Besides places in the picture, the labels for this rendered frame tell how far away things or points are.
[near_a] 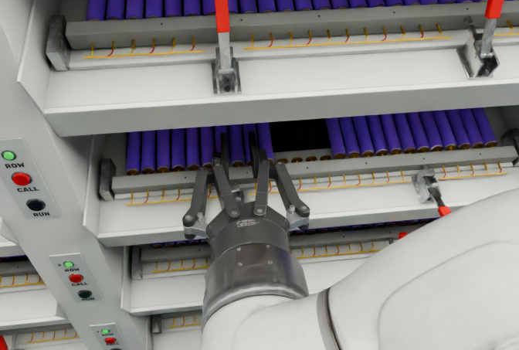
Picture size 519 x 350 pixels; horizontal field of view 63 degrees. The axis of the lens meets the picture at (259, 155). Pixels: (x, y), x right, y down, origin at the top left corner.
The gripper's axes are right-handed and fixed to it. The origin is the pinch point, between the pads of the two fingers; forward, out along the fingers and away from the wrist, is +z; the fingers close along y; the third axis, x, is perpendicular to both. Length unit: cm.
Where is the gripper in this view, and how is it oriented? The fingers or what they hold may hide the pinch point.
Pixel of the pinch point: (239, 154)
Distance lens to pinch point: 54.9
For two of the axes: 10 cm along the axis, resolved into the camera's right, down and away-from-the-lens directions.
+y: -9.9, 0.7, -0.8
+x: 0.1, 8.4, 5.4
